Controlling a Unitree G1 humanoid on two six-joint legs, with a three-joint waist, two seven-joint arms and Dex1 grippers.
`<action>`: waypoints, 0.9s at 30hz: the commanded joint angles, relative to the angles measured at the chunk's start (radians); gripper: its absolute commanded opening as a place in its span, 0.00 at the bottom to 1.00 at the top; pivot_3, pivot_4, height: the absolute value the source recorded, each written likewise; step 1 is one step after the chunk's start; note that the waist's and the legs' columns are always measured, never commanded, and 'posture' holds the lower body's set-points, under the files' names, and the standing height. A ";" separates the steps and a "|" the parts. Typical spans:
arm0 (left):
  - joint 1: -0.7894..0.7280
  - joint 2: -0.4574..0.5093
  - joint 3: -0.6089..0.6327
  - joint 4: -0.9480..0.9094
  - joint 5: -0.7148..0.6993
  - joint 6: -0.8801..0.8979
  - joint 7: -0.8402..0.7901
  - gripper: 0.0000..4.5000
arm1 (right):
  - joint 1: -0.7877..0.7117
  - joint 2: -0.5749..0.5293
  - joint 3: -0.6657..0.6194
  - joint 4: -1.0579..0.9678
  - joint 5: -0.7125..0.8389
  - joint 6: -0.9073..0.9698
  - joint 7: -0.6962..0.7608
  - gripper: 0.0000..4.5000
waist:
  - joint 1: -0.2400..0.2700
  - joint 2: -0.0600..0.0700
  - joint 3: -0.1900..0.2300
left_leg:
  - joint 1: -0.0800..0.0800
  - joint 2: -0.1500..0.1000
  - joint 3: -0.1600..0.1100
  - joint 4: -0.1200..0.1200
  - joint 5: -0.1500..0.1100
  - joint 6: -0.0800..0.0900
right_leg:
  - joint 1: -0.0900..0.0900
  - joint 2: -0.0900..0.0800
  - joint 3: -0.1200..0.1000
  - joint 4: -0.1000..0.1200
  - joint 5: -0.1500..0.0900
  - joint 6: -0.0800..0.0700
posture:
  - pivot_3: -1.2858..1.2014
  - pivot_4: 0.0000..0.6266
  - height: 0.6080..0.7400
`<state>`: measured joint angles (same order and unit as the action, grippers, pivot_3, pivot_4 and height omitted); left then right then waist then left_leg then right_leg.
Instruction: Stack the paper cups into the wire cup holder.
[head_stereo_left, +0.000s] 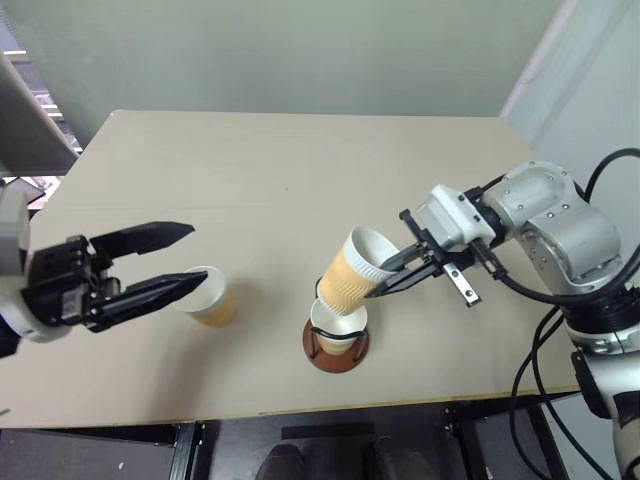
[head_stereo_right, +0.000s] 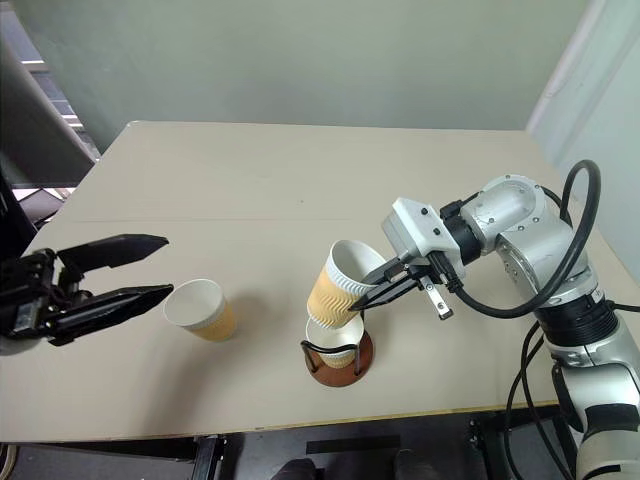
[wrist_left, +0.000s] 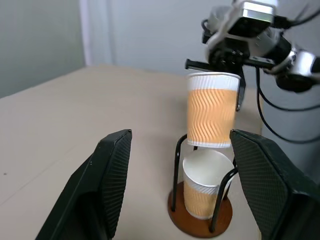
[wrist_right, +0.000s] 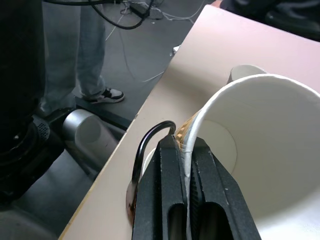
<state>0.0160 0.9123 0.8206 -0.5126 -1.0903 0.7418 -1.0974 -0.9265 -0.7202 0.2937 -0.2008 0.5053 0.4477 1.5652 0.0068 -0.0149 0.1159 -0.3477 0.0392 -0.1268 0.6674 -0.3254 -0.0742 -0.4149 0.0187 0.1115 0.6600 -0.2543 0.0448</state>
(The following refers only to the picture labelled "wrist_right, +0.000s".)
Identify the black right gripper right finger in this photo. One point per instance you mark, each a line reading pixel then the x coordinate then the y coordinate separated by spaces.
pixel 217 195

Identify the black robot torso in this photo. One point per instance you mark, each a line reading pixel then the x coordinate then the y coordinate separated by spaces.
pixel 17 87

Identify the silver robot body cylinder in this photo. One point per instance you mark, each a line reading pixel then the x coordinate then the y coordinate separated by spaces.
pixel 85 130

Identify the person's leg in jeans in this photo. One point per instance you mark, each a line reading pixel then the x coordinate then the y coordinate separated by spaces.
pixel 85 50

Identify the white paper cup brown print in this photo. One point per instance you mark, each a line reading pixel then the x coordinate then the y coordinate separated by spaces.
pixel 270 140

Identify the black power adapter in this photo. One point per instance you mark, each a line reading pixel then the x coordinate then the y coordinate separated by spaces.
pixel 139 8

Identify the black and white sneaker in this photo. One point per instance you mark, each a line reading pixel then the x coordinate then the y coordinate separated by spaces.
pixel 110 95

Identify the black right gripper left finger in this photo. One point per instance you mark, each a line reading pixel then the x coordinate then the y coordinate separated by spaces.
pixel 152 190

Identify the black seat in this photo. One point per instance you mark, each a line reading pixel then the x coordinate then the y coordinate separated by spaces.
pixel 282 17

